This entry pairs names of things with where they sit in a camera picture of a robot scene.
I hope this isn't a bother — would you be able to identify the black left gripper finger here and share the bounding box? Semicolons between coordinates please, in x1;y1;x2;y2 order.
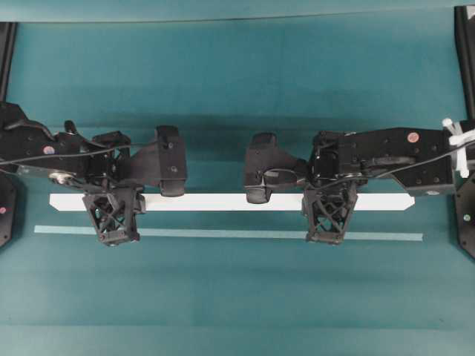
128;125;187;197
133;186;147;214

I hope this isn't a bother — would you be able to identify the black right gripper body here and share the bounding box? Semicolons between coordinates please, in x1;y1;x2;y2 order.
304;131;356;189

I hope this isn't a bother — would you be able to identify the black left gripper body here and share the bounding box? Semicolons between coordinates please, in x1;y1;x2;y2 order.
76;131;131;190

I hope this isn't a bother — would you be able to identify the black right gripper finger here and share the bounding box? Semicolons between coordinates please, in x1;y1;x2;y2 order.
243;133;308;203

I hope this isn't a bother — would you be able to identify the long white wooden board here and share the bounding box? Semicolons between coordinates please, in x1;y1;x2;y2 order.
48;191;415;213

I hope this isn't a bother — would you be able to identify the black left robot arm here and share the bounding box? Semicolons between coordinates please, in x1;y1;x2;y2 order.
1;102;187;219

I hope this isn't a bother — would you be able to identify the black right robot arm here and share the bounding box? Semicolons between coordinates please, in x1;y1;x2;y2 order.
243;119;474;205

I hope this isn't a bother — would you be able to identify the light teal tape strip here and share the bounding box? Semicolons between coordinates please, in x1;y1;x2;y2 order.
34;225;423;242

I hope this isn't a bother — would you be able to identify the white zip tie bundle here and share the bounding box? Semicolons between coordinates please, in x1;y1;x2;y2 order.
442;118;474;179

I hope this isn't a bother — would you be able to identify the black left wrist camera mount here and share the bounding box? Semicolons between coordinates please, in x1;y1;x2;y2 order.
82;188;140;247

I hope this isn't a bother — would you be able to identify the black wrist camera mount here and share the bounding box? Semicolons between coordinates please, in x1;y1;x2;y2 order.
82;188;140;247
302;183;358;245

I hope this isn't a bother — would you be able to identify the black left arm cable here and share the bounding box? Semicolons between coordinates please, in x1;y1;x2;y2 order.
0;140;157;166

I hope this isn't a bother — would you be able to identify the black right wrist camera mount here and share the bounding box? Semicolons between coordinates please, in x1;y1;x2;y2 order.
302;183;358;245

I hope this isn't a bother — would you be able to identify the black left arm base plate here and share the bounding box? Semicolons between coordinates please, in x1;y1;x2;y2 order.
1;173;27;252

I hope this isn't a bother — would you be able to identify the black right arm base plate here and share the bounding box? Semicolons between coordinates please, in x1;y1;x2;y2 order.
454;174;475;258

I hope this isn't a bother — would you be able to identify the black left frame rail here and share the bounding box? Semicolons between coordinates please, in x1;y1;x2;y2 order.
0;22;18;102

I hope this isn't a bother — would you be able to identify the black aluminium frame rail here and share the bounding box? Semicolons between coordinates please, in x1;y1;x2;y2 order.
454;4;474;120

